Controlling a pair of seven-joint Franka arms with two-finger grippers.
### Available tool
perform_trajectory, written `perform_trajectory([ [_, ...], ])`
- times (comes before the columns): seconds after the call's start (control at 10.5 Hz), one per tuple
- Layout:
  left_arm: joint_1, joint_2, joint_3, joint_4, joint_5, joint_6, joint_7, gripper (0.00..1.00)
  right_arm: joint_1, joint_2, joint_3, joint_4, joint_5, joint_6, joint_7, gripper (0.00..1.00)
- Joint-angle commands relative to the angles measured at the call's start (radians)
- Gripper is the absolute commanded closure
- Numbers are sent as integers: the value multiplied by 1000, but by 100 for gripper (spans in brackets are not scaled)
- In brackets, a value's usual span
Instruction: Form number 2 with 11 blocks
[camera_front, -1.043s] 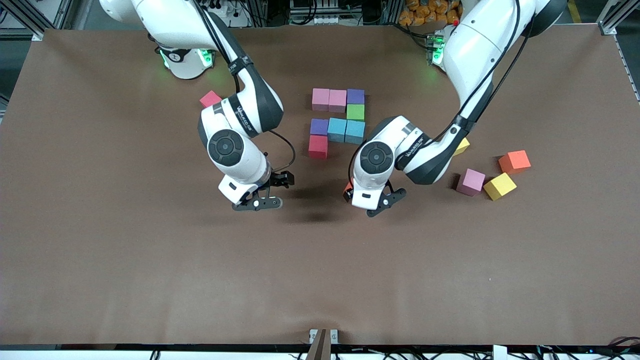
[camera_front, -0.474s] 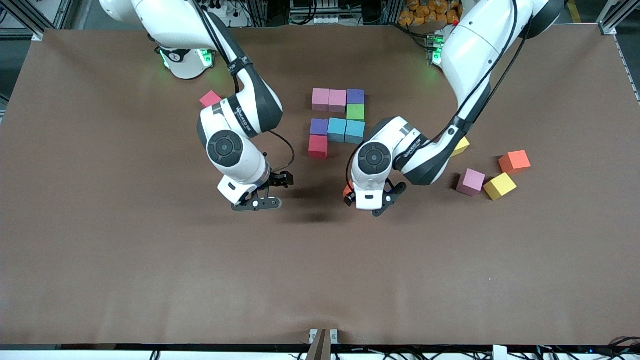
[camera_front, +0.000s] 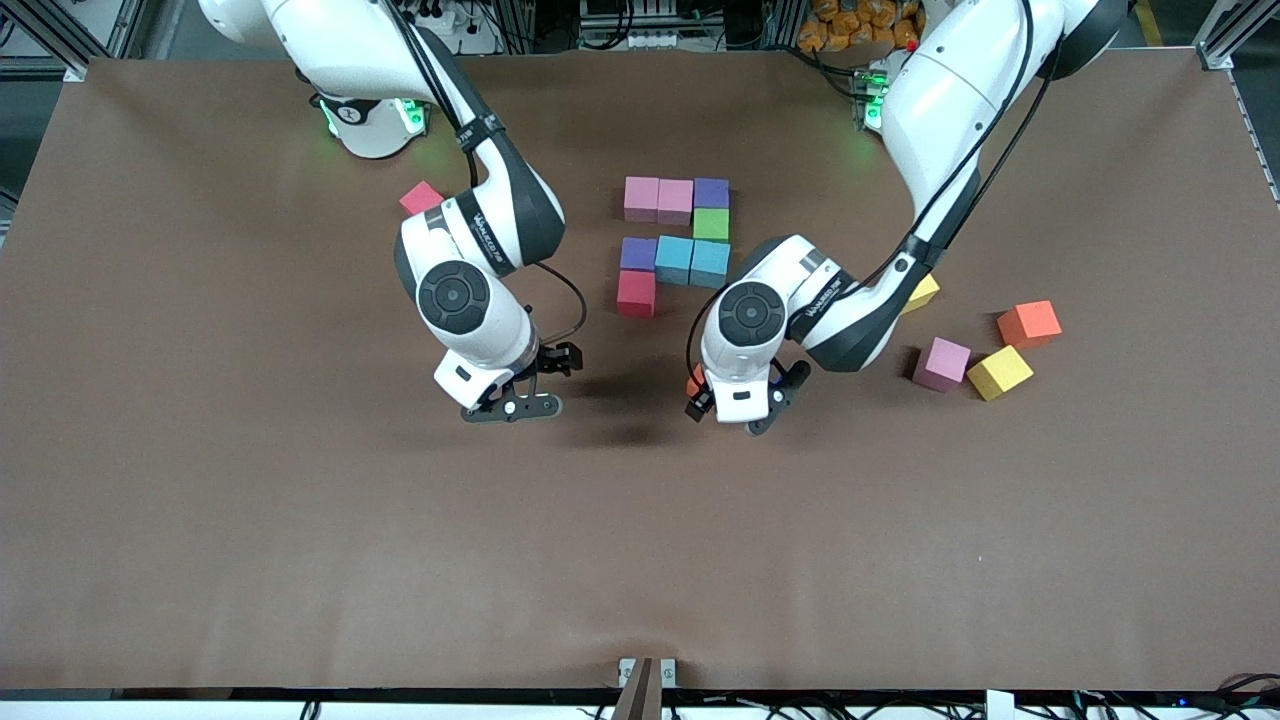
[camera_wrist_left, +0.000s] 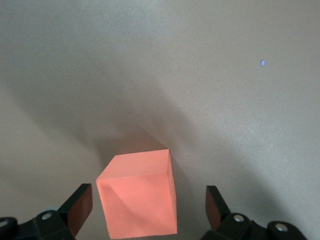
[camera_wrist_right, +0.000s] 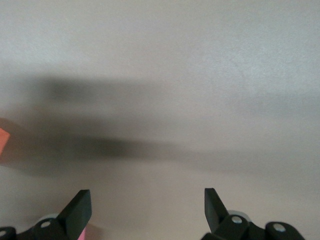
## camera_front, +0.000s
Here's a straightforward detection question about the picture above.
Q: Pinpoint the white power strip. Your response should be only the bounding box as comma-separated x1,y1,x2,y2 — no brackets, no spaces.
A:
400,0,501,56

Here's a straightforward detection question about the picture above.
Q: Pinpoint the brown paper table cover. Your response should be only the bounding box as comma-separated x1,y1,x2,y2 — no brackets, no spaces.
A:
0,50,1280,691

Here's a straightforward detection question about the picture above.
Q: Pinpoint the grey camera pole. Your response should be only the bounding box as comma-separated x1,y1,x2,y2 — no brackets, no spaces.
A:
612,658,657,720

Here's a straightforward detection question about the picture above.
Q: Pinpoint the bag of orange objects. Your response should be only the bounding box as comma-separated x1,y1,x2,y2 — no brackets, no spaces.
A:
797,0,926,53

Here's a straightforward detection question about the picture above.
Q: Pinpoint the aluminium frame profile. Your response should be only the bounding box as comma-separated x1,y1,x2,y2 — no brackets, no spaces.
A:
0,0,151,83
1195,0,1280,71

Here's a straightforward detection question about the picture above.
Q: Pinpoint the blue foam cube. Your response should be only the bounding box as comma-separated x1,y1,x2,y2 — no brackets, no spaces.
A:
690,240,732,291
655,235,694,287

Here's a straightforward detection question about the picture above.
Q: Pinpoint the white equipment box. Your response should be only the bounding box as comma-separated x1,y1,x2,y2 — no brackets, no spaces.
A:
578,0,683,51

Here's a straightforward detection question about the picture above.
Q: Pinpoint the metal mounting bracket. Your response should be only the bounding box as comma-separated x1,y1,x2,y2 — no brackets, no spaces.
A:
618,657,678,689

